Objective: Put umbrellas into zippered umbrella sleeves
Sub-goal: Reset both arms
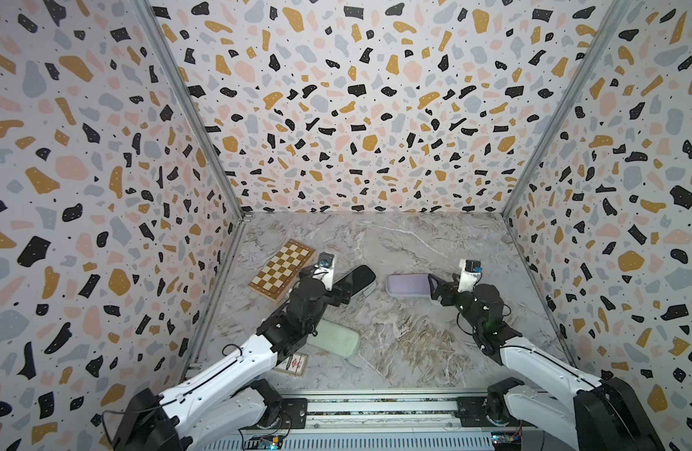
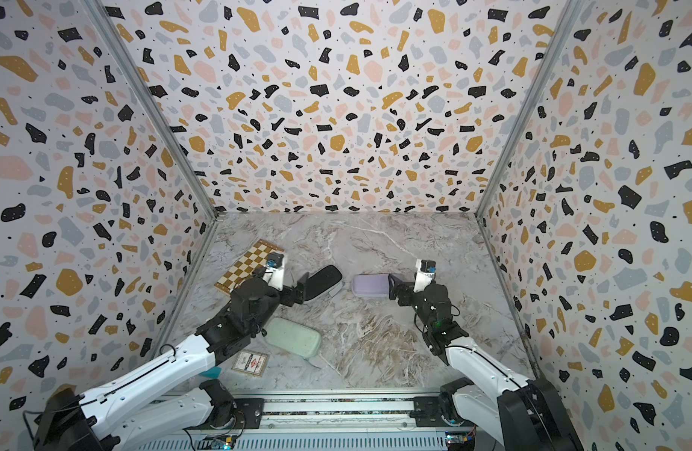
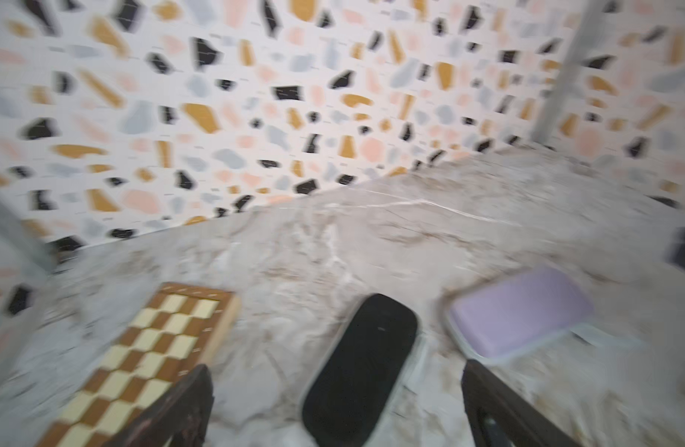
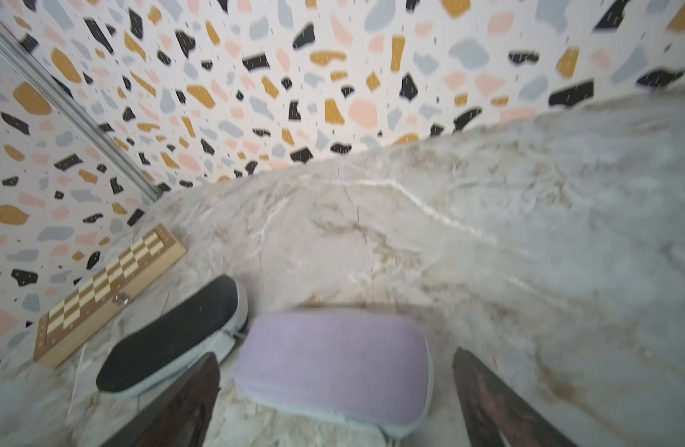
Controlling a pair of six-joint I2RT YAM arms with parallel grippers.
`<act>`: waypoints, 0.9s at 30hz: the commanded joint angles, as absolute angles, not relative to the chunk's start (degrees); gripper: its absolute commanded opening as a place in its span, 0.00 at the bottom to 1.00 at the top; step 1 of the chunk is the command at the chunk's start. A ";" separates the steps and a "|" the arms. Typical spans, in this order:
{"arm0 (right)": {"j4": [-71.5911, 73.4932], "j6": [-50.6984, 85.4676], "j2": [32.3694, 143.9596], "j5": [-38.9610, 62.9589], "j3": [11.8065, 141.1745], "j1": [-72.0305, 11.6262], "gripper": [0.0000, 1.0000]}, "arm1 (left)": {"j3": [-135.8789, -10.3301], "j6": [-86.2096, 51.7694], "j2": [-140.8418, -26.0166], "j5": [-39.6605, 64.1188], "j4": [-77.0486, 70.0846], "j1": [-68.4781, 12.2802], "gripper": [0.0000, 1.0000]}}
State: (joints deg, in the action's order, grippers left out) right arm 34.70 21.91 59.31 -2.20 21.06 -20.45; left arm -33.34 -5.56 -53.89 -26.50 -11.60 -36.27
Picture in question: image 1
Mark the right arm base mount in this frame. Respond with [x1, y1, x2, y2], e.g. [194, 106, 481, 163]
[454, 396, 517, 428]

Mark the mint green zippered sleeve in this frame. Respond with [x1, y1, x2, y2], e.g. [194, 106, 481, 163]
[307, 319, 360, 359]

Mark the wooden chessboard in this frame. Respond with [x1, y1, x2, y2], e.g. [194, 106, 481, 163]
[248, 240, 315, 303]

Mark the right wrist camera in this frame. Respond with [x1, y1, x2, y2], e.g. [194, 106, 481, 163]
[458, 259, 483, 292]

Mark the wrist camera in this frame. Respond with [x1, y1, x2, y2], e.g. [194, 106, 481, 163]
[458, 259, 483, 292]
[313, 252, 336, 291]

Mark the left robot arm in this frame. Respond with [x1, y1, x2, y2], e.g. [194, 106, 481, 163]
[105, 266, 375, 450]

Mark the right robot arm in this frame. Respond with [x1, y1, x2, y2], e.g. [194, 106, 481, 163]
[427, 272, 663, 450]

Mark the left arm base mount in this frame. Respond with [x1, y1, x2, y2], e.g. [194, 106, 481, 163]
[254, 398, 308, 430]

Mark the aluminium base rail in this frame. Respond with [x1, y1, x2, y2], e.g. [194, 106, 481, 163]
[203, 388, 562, 450]

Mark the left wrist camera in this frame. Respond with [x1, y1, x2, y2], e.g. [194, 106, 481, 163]
[313, 252, 336, 291]

